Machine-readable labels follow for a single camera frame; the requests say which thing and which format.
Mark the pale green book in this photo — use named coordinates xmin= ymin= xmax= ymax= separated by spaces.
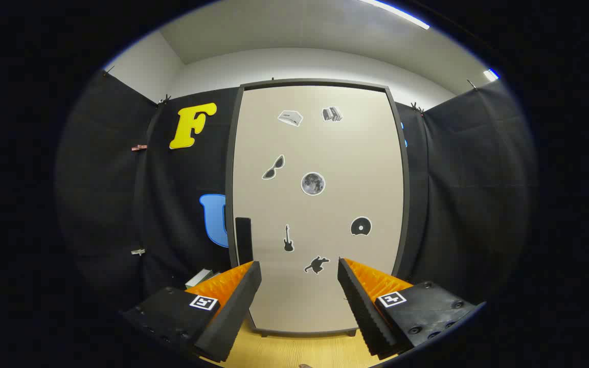
xmin=185 ymin=268 xmax=214 ymax=289

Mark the black backdrop cloth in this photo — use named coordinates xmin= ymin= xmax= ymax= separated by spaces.
xmin=54 ymin=69 xmax=538 ymax=328

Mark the black door handle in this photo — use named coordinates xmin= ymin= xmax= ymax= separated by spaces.
xmin=235 ymin=217 xmax=253 ymax=266

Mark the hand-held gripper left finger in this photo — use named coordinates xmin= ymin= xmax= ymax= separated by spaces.
xmin=122 ymin=261 xmax=263 ymax=363

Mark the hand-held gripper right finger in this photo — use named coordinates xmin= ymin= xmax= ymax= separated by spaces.
xmin=337 ymin=257 xmax=480 ymax=360

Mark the dark grey cabinet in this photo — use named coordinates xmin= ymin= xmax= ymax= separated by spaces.
xmin=224 ymin=78 xmax=411 ymax=338

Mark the beige cabinet door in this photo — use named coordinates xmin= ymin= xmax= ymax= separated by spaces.
xmin=232 ymin=84 xmax=405 ymax=333

